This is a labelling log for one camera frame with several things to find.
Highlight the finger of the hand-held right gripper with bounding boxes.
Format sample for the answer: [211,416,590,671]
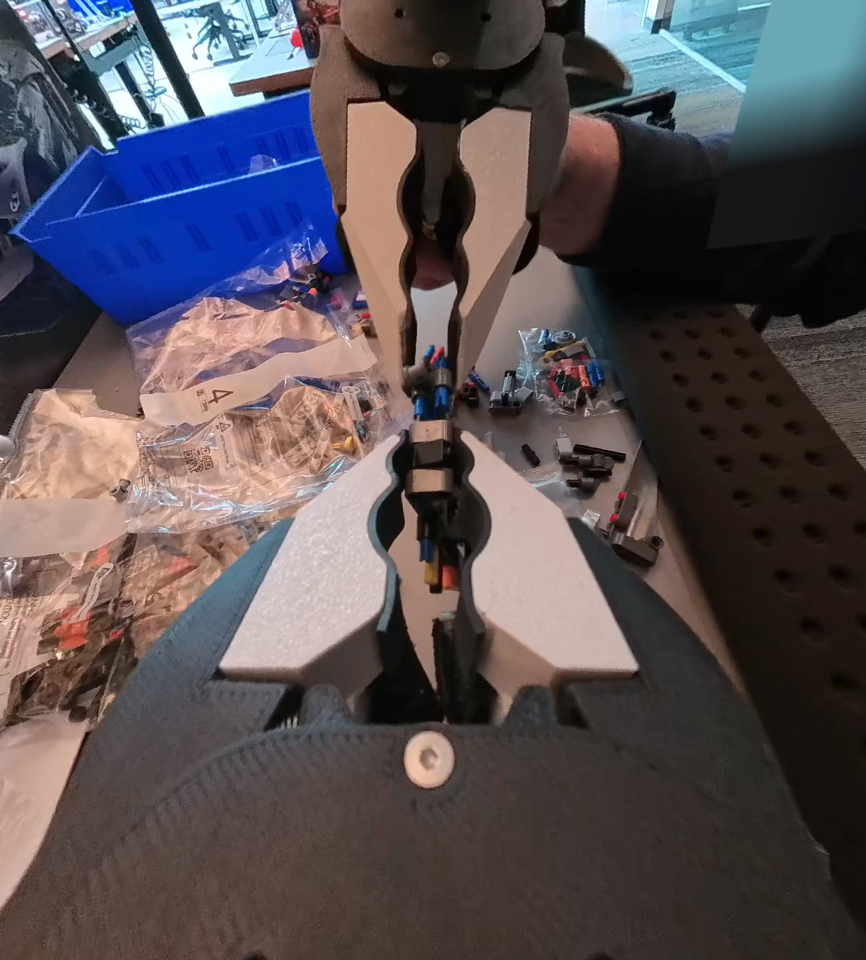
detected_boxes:
[337,99,422,376]
[448,109,537,380]

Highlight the blue plastic bin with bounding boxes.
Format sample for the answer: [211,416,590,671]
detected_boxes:
[11,90,351,327]

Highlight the person's right hand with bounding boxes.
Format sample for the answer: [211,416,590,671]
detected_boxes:
[410,112,623,291]

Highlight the black office chair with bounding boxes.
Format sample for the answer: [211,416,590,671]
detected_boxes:
[562,33,680,129]

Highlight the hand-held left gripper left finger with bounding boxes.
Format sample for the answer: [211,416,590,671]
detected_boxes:
[219,435,435,723]

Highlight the small clear bag of lego parts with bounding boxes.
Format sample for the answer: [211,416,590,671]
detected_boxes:
[517,326,629,417]

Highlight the scattered loose lego pieces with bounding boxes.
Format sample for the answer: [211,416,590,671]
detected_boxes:
[459,367,666,567]

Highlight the clear bag of black lego parts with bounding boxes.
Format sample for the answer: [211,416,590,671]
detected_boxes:
[0,525,276,744]

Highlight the person's right forearm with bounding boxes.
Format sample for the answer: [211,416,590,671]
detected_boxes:
[579,112,866,327]

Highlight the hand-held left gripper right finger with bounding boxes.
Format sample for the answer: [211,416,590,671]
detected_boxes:
[433,432,641,723]

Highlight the black window frame post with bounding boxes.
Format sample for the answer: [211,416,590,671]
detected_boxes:
[129,0,206,121]

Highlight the multicolour lego assembly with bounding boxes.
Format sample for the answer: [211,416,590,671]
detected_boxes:
[403,420,482,597]

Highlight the grey lego connector blue pins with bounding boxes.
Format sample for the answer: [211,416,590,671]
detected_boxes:
[401,343,458,423]

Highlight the large labelled bag of lego parts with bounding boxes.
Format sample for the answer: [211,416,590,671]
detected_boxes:
[124,225,407,534]

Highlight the distant wooden desk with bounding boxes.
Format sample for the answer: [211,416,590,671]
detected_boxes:
[230,37,321,99]

